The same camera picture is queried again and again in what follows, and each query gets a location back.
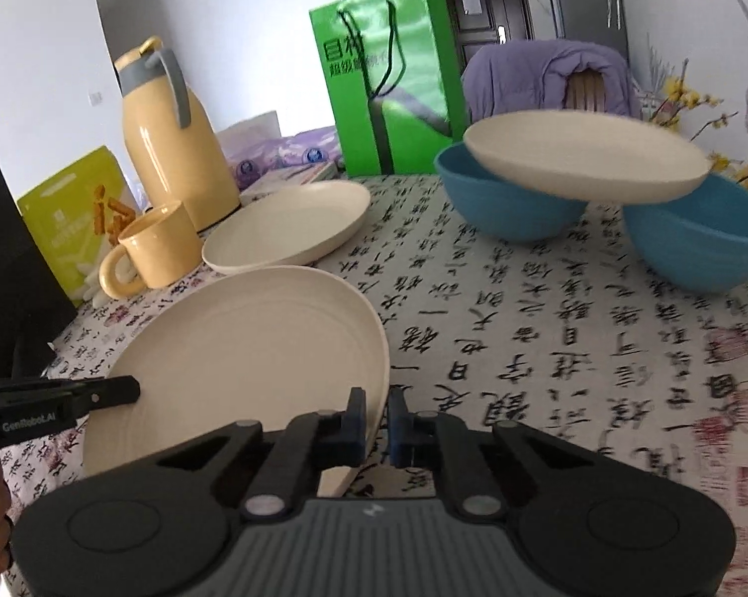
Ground cream plate front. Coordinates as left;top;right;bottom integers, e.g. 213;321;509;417
83;266;390;476

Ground cream plate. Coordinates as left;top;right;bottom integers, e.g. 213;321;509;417
201;181;372;275
463;110;711;205
83;266;390;476

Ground blue bowl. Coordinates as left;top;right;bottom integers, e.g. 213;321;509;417
622;174;748;294
435;143;587;243

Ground black paper shopping bag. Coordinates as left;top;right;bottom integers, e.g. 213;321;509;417
0;171;76;379

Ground calligraphy print tablecloth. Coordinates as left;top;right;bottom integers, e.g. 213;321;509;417
0;167;748;580

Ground yellow-green snack box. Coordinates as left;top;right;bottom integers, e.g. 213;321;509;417
18;146;139;306

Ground yellow ceramic mug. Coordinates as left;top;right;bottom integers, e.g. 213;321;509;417
99;201;203;299

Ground purple tissue pack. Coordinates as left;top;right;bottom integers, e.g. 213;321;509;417
216;110;343;192

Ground yellow thermos jug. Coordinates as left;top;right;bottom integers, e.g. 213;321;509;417
115;36;241;232

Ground chair with purple jacket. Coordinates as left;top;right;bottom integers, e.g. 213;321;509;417
462;39;641;123

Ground green paper gift bag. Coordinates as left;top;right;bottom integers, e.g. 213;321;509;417
309;0;468;177

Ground yellow flower branch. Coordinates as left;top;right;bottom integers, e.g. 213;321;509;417
641;50;748;190

